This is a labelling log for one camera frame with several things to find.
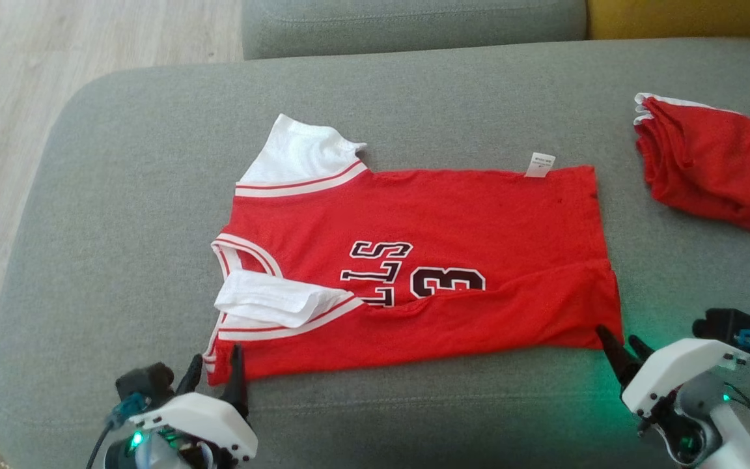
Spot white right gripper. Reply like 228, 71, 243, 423
594, 324, 750, 418

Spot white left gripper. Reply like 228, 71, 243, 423
128, 343, 259, 464

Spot red basketball jersey shirt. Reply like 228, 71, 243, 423
202, 113, 625, 387

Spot red basketball shorts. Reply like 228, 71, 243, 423
633, 92, 750, 235

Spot grey sofa seat cushion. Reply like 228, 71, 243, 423
0, 37, 750, 469

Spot yellow cushion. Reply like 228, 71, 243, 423
586, 0, 750, 41

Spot grey sofa back cushion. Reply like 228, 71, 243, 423
242, 0, 589, 61

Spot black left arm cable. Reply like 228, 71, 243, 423
85, 416, 119, 469

